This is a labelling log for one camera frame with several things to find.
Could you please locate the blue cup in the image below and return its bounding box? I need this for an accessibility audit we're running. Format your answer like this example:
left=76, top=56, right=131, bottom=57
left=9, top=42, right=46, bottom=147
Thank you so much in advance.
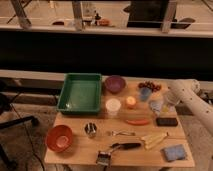
left=140, top=87, right=152, bottom=101

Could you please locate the black rectangular block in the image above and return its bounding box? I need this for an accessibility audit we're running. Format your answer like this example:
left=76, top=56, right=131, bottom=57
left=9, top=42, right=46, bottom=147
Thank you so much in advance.
left=156, top=118, right=178, bottom=127

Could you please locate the yellow banana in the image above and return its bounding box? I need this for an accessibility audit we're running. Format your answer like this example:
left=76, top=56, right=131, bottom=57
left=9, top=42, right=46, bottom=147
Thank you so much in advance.
left=141, top=133, right=168, bottom=150

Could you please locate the purple bowl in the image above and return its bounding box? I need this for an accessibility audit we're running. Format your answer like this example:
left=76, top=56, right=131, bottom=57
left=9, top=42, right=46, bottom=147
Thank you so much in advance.
left=104, top=75, right=126, bottom=94

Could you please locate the metal fork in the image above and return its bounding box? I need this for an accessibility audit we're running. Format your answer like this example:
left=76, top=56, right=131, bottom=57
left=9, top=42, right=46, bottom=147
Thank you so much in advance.
left=106, top=131, right=136, bottom=136

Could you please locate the blue folded towel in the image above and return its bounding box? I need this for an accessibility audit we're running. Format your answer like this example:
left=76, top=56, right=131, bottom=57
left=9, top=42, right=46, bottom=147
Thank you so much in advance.
left=162, top=144, right=187, bottom=162

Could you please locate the black handled brush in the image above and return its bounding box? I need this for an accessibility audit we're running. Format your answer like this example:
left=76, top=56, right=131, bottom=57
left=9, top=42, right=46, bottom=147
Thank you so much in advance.
left=96, top=143, right=141, bottom=167

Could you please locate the black office chair base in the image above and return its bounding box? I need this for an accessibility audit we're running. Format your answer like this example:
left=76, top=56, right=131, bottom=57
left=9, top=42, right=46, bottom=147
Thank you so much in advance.
left=0, top=81, right=39, bottom=171

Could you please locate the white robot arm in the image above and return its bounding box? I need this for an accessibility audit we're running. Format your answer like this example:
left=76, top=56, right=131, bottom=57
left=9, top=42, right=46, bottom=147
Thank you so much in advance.
left=164, top=79, right=213, bottom=134

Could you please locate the green plastic tray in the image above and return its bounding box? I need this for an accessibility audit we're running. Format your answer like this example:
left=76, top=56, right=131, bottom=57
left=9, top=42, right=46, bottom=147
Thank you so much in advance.
left=57, top=73, right=102, bottom=115

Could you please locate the orange cup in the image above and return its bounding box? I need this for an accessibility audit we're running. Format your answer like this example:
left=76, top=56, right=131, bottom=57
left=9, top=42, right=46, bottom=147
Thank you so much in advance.
left=125, top=96, right=137, bottom=109

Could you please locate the orange carrot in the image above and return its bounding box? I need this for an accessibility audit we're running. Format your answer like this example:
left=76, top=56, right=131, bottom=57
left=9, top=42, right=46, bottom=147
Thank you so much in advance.
left=126, top=119, right=150, bottom=126

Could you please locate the white plastic cup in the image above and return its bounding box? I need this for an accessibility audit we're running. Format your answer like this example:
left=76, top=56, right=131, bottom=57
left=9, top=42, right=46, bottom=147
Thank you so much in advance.
left=105, top=98, right=121, bottom=116

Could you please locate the red bowl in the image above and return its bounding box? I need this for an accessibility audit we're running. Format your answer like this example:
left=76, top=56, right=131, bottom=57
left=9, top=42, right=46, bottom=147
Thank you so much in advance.
left=45, top=125, right=73, bottom=152

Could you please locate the red grapes bunch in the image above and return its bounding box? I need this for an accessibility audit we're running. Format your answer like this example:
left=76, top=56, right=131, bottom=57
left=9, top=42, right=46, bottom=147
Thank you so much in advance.
left=138, top=81, right=162, bottom=92

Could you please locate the small metal cup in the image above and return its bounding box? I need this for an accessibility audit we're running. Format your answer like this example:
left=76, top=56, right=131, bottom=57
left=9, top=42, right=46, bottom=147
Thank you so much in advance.
left=84, top=123, right=97, bottom=138

